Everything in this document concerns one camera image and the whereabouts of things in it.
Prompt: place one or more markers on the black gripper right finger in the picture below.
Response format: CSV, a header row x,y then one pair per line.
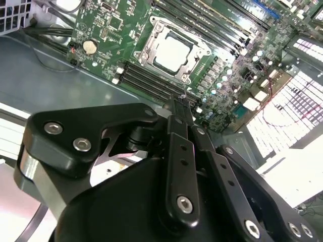
x,y
227,175

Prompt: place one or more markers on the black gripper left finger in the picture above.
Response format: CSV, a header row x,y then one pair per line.
x,y
63,151

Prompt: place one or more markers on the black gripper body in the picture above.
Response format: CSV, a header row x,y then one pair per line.
x,y
121,209

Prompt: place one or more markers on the silver CPU plate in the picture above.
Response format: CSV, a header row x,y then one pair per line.
x,y
174,53

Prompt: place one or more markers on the metal socket cover frame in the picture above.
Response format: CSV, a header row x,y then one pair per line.
x,y
151,44

